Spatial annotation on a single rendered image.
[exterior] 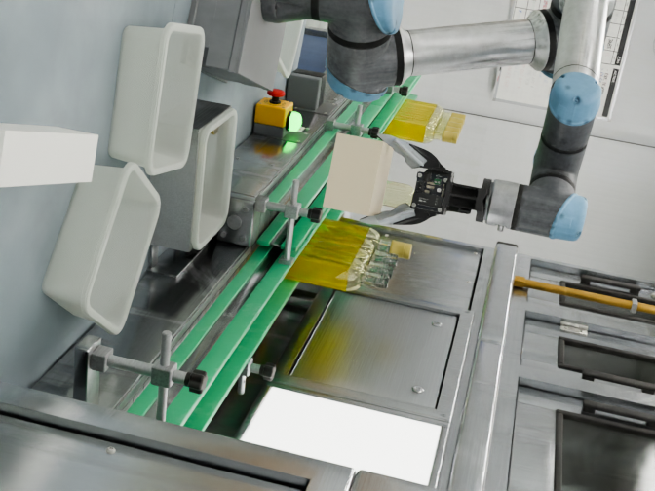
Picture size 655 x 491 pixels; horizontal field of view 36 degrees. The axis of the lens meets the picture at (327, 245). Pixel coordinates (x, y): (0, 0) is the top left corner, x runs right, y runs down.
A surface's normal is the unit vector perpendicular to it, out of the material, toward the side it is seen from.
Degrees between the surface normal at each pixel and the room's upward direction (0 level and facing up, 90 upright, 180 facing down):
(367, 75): 64
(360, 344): 90
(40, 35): 0
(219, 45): 90
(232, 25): 90
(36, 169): 0
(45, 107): 0
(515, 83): 90
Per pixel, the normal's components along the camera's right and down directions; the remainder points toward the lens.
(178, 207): -0.22, 0.36
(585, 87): 0.03, -0.67
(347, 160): -0.17, 0.04
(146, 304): 0.13, -0.91
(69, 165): 0.97, 0.20
